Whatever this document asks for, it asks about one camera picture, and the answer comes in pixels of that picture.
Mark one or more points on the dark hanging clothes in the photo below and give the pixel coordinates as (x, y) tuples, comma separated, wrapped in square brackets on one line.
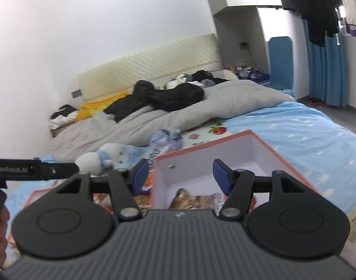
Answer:
[(315, 5)]

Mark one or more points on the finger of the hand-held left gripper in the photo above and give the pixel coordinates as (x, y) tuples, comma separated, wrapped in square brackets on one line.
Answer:
[(57, 169)]

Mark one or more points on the grey wall socket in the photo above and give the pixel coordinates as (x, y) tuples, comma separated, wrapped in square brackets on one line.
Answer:
[(76, 93)]

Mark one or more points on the clear blue printed bag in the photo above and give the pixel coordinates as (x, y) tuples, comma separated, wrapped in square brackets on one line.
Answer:
[(134, 153)]

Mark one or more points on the pink box lid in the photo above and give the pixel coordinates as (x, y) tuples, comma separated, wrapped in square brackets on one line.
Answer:
[(35, 196)]

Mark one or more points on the grey duvet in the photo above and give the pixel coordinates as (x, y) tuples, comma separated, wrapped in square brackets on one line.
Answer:
[(239, 99)]

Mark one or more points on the cream quilted headboard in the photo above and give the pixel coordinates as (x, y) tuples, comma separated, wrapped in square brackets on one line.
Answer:
[(151, 61)]

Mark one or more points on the brown patterned snack packet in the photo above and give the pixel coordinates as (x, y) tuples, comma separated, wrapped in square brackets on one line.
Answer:
[(192, 201)]

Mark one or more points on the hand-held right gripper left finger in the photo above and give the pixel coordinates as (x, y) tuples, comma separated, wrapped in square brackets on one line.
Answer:
[(140, 172)]

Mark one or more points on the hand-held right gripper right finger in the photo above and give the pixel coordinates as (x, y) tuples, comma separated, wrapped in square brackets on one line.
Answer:
[(221, 175)]

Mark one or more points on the white and blue plush toy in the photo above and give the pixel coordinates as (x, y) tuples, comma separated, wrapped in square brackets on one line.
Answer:
[(90, 162)]

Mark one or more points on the black and white clothes pile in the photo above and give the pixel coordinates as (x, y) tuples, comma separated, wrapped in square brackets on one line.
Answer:
[(62, 115)]

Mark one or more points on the black clothes heap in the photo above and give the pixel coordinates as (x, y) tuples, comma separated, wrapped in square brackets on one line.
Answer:
[(172, 97)]

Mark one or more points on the pink cardboard box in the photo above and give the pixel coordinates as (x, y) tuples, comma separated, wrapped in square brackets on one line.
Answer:
[(195, 166)]

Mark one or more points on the clothes rail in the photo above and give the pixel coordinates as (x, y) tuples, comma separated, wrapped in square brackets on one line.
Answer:
[(277, 6)]

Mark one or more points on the yellow blanket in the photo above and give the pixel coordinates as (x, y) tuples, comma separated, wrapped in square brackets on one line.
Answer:
[(90, 108)]

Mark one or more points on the blue curtain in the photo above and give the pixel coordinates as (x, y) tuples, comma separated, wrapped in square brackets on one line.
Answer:
[(326, 73)]

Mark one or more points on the blue padded board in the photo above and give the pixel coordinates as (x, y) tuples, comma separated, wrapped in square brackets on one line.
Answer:
[(280, 61)]

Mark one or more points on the light blue bed sheet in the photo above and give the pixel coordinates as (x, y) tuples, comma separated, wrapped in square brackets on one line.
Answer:
[(312, 140)]

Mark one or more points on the white and blue plastic bag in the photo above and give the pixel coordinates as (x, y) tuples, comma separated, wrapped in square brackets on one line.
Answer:
[(166, 141)]

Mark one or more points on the red slippers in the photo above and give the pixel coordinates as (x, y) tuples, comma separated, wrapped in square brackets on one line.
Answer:
[(315, 102)]

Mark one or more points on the dark clothes by pillows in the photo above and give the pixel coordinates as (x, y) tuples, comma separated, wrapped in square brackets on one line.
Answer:
[(207, 77)]

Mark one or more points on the cluttered nightstand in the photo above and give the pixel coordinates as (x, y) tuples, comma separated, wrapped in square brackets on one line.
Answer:
[(253, 77)]

